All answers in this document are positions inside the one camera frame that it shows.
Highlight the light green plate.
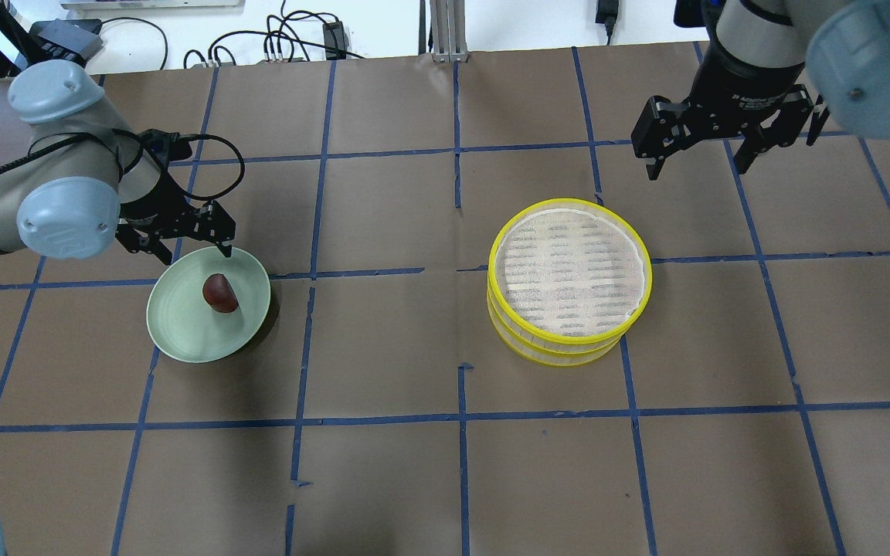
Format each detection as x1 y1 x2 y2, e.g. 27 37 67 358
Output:
146 247 272 364

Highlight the dark red bun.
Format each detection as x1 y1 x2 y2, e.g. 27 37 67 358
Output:
202 273 239 314

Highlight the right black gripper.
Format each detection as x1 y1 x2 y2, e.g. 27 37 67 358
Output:
630 39 816 181

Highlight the yellow steamer layer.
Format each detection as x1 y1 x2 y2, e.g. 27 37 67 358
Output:
487 198 653 346
485 293 624 368

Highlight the aluminium frame post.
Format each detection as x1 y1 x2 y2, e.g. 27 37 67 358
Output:
428 0 469 63

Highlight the black power adapter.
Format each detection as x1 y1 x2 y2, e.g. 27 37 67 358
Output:
322 21 348 60

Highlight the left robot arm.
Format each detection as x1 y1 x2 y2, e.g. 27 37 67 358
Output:
0 59 236 264

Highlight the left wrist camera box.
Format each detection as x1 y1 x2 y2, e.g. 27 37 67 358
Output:
139 129 193 165

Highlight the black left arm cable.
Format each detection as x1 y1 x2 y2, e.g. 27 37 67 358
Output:
28 130 246 205

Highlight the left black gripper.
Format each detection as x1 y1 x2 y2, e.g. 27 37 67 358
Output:
116 171 236 266

